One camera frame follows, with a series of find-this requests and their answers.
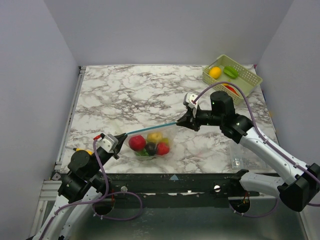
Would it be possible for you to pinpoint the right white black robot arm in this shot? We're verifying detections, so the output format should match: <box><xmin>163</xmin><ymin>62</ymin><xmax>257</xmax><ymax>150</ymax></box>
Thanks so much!
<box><xmin>176</xmin><ymin>91</ymin><xmax>320</xmax><ymax>212</ymax></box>

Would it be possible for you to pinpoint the red apple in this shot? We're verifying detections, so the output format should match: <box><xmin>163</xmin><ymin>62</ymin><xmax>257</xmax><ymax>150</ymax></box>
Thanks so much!
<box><xmin>156</xmin><ymin>142</ymin><xmax>170</xmax><ymax>156</ymax></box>

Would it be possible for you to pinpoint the yellow red mango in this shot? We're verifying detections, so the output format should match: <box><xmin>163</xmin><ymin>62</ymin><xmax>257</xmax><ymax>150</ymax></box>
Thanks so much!
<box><xmin>161</xmin><ymin>137</ymin><xmax>170</xmax><ymax>145</ymax></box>

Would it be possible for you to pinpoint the red chili pepper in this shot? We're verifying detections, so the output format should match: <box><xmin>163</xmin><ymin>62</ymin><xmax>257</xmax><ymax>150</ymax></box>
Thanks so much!
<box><xmin>225</xmin><ymin>85</ymin><xmax>240</xmax><ymax>97</ymax></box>

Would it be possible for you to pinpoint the red pomegranate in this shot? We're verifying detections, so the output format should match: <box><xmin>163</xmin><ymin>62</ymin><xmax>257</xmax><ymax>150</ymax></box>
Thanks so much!
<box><xmin>128</xmin><ymin>135</ymin><xmax>147</xmax><ymax>152</ymax></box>

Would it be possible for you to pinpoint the clear plastic box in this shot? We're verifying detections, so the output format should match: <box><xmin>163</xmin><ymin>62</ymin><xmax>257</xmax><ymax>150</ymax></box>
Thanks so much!
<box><xmin>229</xmin><ymin>145</ymin><xmax>269</xmax><ymax>170</ymax></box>

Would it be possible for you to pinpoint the beige pear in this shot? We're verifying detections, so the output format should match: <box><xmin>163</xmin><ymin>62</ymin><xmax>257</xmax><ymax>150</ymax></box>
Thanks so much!
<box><xmin>146</xmin><ymin>132</ymin><xmax>163</xmax><ymax>143</ymax></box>

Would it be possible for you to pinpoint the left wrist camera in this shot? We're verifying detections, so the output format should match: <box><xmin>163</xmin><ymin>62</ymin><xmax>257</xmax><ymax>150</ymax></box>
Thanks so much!
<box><xmin>97</xmin><ymin>134</ymin><xmax>119</xmax><ymax>153</ymax></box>

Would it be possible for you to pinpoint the small yellow orange piece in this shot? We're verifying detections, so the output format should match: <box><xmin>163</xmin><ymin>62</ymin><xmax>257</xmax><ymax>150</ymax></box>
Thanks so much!
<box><xmin>72</xmin><ymin>147</ymin><xmax>93</xmax><ymax>156</ymax></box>

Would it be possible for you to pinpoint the green lettuce leaf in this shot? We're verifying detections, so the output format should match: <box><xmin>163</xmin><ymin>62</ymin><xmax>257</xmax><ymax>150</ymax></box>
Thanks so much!
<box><xmin>223</xmin><ymin>66</ymin><xmax>239</xmax><ymax>79</ymax></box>

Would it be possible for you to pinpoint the clear zip top bag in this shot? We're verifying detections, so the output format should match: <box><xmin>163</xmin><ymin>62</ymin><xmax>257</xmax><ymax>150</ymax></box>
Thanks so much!
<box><xmin>124</xmin><ymin>122</ymin><xmax>178</xmax><ymax>161</ymax></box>

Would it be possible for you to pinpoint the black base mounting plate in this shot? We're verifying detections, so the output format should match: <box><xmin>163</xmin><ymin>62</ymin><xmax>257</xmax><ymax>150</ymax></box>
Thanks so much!
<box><xmin>105</xmin><ymin>171</ymin><xmax>258</xmax><ymax>208</ymax></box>

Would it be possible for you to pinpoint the yellow lemon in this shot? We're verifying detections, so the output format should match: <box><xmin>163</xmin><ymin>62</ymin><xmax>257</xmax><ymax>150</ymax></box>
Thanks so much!
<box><xmin>208</xmin><ymin>66</ymin><xmax>222</xmax><ymax>79</ymax></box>

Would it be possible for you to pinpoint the green white cabbage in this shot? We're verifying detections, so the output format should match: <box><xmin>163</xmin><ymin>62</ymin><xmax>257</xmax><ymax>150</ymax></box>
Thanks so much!
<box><xmin>134</xmin><ymin>149</ymin><xmax>151</xmax><ymax>157</ymax></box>

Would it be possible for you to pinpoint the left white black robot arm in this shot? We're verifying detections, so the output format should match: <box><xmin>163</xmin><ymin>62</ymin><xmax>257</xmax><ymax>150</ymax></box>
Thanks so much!
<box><xmin>31</xmin><ymin>133</ymin><xmax>128</xmax><ymax>240</ymax></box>

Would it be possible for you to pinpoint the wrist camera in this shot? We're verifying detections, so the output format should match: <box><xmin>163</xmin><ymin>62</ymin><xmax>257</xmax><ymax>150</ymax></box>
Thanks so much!
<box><xmin>183</xmin><ymin>92</ymin><xmax>198</xmax><ymax>109</ymax></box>
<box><xmin>97</xmin><ymin>134</ymin><xmax>119</xmax><ymax>153</ymax></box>

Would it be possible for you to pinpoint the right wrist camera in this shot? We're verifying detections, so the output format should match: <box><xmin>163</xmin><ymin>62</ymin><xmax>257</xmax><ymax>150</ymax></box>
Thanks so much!
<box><xmin>183</xmin><ymin>92</ymin><xmax>198</xmax><ymax>109</ymax></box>

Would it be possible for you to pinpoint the green plastic basket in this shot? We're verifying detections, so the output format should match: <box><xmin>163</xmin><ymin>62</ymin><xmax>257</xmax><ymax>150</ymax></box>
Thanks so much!
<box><xmin>202</xmin><ymin>54</ymin><xmax>263</xmax><ymax>105</ymax></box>

